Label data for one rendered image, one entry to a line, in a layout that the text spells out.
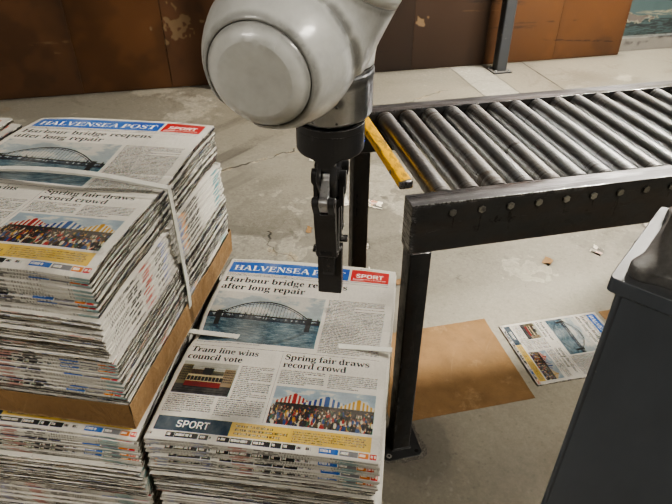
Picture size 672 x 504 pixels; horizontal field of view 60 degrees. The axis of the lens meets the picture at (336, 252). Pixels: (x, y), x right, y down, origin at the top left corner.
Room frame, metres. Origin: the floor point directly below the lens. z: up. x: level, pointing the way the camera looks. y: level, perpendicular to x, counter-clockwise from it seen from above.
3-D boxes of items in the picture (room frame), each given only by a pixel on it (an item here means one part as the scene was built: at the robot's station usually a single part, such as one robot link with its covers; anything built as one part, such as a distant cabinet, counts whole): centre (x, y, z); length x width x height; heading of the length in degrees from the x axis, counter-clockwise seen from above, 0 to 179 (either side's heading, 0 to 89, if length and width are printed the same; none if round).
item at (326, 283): (0.59, 0.01, 0.96); 0.03 x 0.01 x 0.07; 83
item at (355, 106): (0.60, 0.01, 1.19); 0.09 x 0.09 x 0.06
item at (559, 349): (1.44, -0.79, 0.00); 0.37 x 0.28 x 0.01; 103
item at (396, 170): (1.30, -0.10, 0.81); 0.43 x 0.03 x 0.02; 13
